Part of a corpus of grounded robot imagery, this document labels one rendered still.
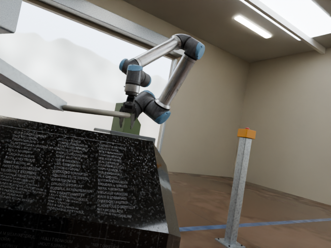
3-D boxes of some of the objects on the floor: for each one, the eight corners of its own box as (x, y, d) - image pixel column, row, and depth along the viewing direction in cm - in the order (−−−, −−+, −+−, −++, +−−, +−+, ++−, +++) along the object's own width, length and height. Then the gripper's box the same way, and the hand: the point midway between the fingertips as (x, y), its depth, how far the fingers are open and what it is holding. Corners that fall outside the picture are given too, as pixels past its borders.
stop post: (245, 248, 229) (262, 131, 236) (228, 249, 220) (247, 127, 227) (230, 238, 247) (247, 130, 254) (214, 239, 238) (232, 127, 245)
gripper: (141, 95, 155) (136, 130, 154) (121, 92, 154) (116, 127, 153) (141, 94, 146) (136, 130, 146) (120, 90, 145) (115, 127, 145)
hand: (126, 126), depth 147 cm, fingers closed on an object, 5 cm apart
